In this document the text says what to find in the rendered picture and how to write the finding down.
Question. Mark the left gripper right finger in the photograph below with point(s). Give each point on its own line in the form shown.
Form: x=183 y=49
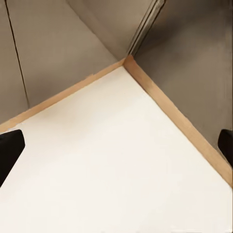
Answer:
x=225 y=144

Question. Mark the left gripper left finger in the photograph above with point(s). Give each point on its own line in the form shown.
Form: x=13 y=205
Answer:
x=12 y=145

